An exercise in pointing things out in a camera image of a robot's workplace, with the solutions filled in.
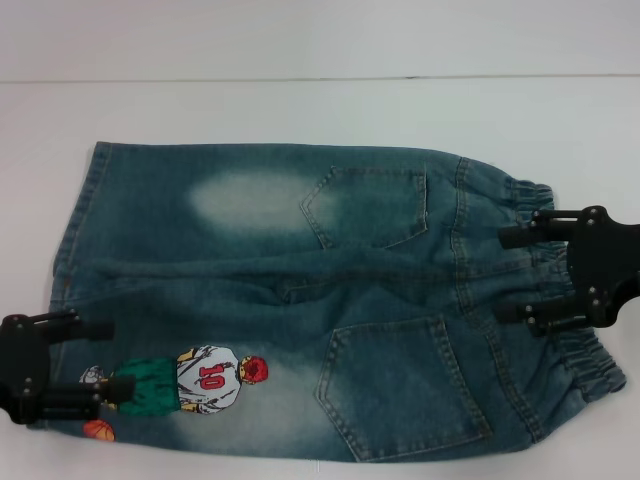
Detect blue denim shorts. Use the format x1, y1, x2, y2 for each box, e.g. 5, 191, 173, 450
47, 140, 629, 454

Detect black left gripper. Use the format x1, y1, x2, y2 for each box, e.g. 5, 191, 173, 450
0, 308, 137, 427

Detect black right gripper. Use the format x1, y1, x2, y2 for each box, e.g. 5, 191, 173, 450
496, 203, 640, 338

